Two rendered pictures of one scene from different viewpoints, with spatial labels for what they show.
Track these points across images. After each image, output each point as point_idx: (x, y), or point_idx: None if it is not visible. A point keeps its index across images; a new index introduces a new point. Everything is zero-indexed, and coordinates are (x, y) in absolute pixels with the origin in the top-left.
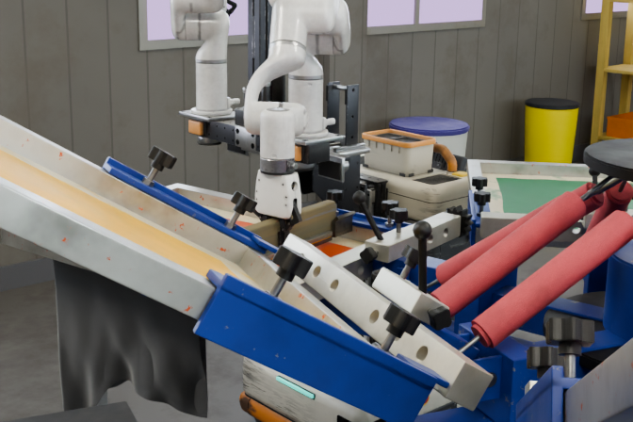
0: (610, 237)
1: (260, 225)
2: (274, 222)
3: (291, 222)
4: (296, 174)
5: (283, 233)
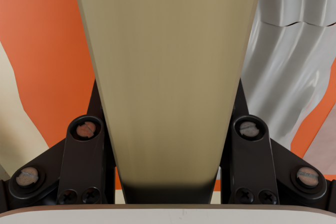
0: None
1: None
2: (114, 150)
3: (9, 190)
4: None
5: (100, 115)
